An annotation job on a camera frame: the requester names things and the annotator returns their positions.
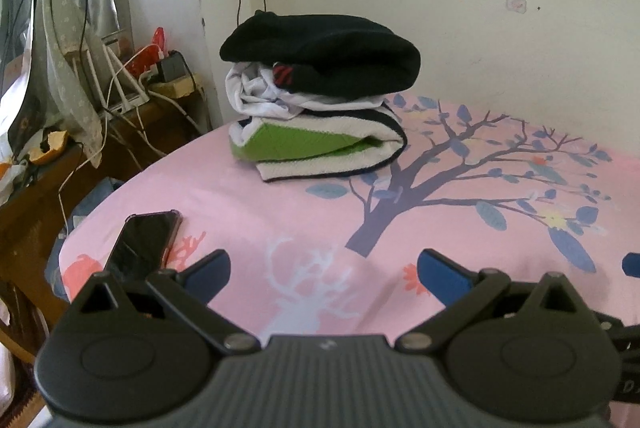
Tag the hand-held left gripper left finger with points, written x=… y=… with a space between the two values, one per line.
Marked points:
x=210 y=273

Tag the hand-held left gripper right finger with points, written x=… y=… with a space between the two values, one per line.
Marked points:
x=445 y=278

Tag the black garment with red print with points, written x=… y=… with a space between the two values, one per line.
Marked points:
x=340 y=52

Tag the black smartphone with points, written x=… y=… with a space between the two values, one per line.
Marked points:
x=140 y=243

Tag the pink printed bedsheet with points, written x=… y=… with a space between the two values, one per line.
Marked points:
x=280 y=208

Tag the blue cloth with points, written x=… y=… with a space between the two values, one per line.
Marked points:
x=95 y=203

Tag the green and white striped garment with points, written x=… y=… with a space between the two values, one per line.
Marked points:
x=300 y=142

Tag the wooden desk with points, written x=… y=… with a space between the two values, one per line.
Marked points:
x=35 y=218

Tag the tan box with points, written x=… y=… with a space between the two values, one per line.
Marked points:
x=175 y=88

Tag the white folded garment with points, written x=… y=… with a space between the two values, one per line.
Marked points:
x=255 y=90

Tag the white router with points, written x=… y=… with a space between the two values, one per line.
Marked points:
x=125 y=100

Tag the orange peel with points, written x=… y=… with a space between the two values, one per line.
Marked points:
x=47 y=152

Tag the black power adapter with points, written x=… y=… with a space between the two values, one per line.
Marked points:
x=172 y=66

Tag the red plastic object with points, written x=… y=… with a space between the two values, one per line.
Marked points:
x=150 y=55

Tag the beige dotted cloth cover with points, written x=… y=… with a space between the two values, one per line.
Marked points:
x=65 y=72

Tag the plastic bag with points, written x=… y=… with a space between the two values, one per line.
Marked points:
x=17 y=107

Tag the wall sticker remnant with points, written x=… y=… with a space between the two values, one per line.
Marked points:
x=516 y=3

